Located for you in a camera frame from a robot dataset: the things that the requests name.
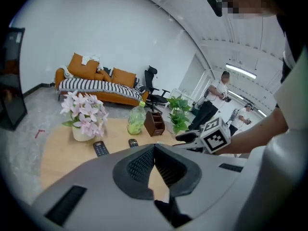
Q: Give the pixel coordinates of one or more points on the short black remote control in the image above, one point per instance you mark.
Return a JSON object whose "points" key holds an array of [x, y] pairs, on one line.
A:
{"points": [[133, 143]]}

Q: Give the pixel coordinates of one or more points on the oval wooden coffee table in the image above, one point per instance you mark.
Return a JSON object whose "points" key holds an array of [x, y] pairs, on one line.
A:
{"points": [[62, 157]]}

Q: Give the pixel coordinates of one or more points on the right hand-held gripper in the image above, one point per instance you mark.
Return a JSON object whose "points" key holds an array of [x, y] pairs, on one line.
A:
{"points": [[215, 138]]}

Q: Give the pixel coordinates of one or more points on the white spotted cloth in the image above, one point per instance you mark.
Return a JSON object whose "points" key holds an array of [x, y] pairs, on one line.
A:
{"points": [[90, 59]]}

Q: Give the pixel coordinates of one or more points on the person's right forearm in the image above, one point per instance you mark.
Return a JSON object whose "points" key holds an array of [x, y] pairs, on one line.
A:
{"points": [[255, 133]]}

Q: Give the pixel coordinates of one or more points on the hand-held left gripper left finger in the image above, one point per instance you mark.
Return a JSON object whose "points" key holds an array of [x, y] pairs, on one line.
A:
{"points": [[101, 196]]}

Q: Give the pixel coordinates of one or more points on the white cabinet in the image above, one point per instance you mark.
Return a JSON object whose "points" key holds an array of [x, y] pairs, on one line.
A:
{"points": [[176, 92]]}

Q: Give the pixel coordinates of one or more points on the green leafy potted plant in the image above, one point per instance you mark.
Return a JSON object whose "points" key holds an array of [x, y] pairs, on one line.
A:
{"points": [[179, 117]]}

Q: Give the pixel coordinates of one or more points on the black white patterned cushion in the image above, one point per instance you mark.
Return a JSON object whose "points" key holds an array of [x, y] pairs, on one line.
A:
{"points": [[108, 70], [142, 88]]}

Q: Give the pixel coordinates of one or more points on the person's black clothing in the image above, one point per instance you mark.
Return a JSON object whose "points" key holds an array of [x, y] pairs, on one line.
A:
{"points": [[288, 52]]}

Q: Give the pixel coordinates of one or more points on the large orange cushion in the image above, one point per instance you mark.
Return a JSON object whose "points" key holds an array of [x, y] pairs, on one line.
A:
{"points": [[124, 77], [79, 68]]}

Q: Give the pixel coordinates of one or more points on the small orange cushion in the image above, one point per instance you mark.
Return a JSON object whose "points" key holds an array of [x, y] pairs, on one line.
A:
{"points": [[104, 77]]}

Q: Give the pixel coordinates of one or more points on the cream knit throw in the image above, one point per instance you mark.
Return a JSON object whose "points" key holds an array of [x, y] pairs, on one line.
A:
{"points": [[66, 71]]}

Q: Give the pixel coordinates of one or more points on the brown wooden organizer box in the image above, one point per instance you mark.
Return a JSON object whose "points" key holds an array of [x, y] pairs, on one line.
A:
{"points": [[150, 125]]}

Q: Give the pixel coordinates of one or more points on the black television on stand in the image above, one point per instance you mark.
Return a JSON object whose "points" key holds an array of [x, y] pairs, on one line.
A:
{"points": [[12, 93]]}

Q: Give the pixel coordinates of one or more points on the black office chair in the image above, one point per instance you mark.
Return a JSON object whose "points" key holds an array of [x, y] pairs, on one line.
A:
{"points": [[156, 97]]}

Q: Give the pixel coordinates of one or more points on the black head-worn camera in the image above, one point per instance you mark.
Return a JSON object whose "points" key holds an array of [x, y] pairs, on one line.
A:
{"points": [[216, 3]]}

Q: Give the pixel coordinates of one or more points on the black white striped blanket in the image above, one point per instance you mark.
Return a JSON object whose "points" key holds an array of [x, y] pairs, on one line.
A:
{"points": [[96, 84]]}

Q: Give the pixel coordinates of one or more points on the long black remote control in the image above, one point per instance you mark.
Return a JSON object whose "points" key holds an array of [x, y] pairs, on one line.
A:
{"points": [[101, 149]]}

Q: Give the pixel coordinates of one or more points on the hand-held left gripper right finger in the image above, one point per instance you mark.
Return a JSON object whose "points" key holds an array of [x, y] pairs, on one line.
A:
{"points": [[211, 177]]}

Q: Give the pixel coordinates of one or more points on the orange sofa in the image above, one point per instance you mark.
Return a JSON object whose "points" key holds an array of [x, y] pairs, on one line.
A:
{"points": [[113, 98]]}

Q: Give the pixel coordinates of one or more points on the green drink bottle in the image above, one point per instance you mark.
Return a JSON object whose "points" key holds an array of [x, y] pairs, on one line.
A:
{"points": [[136, 121]]}

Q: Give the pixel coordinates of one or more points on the person's head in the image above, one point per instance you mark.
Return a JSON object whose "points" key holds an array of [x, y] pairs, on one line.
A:
{"points": [[247, 1]]}

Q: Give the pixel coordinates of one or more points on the pink flowers in pot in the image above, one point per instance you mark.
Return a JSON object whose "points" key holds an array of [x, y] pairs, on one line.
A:
{"points": [[84, 114]]}

